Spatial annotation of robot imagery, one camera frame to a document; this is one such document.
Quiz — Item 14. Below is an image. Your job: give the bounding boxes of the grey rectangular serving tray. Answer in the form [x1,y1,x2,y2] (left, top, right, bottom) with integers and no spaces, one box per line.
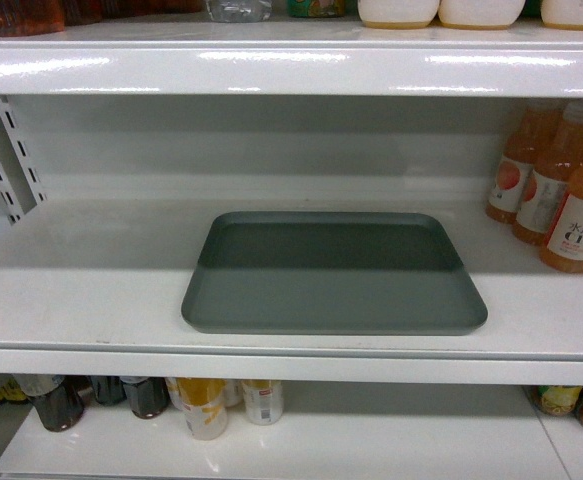
[181,211,488,336]

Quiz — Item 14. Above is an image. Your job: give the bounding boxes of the white label bottle lower shelf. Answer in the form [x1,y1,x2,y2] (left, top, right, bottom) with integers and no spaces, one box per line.
[241,379,284,426]

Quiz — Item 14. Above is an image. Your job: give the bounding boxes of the yellow drink bottle lower shelf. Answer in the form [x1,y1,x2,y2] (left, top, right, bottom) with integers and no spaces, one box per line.
[176,377,228,441]

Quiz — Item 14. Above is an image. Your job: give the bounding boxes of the orange juice bottle back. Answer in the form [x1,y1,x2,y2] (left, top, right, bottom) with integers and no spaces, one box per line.
[485,98,562,224]

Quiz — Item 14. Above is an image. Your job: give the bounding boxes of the white jug left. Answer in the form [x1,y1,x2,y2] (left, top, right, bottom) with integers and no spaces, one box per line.
[357,0,440,29]

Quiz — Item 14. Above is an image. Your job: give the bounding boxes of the white jug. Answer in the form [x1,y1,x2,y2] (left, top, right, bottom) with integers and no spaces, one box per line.
[540,0,583,30]
[438,0,525,30]
[357,0,440,29]

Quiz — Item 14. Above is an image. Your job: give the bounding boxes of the orange juice bottle middle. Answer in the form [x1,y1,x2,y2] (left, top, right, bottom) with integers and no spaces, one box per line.
[512,100,583,245]

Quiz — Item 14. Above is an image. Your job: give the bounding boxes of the white jug middle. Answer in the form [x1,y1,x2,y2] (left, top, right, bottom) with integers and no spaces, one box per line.
[438,0,525,30]

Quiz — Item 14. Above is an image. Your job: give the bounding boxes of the dark cola bottle lower shelf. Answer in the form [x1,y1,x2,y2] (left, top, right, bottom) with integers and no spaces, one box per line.
[13,374,84,432]

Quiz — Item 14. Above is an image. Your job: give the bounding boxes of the white slotted shelf upright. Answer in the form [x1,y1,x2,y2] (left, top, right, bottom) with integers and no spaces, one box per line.
[0,96,47,224]

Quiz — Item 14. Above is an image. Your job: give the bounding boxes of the white jug right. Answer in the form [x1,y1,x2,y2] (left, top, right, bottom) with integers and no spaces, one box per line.
[540,0,583,30]

